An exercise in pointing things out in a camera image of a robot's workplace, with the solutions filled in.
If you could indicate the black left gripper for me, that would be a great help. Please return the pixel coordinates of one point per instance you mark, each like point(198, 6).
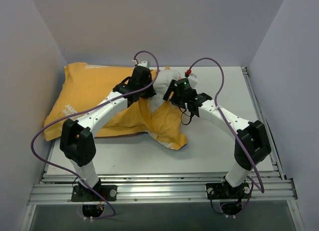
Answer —
point(148, 92)

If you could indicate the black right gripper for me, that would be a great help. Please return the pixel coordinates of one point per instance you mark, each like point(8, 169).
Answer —
point(170, 90)

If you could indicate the white pillow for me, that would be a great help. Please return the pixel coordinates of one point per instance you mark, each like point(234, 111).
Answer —
point(161, 86)

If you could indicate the yellow printed pillowcase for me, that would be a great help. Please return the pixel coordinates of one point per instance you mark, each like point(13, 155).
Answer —
point(86, 86)

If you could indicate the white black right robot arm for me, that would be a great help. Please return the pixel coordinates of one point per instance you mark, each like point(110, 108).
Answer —
point(252, 144)

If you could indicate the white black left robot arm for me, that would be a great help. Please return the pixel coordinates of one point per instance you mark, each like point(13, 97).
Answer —
point(77, 137)

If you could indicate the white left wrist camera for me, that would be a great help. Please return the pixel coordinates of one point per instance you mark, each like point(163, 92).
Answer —
point(144, 63)

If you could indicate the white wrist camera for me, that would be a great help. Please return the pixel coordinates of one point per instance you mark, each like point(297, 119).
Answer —
point(192, 78)
point(144, 63)

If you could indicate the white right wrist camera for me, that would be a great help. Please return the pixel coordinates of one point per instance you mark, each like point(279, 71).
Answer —
point(192, 78)

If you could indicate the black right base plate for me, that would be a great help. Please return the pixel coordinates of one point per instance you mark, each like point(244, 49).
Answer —
point(224, 191)

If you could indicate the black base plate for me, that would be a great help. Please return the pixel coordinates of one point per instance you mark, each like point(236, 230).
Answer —
point(83, 194)
point(224, 191)

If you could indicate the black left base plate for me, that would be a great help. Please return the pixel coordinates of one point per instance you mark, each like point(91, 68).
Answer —
point(83, 194)

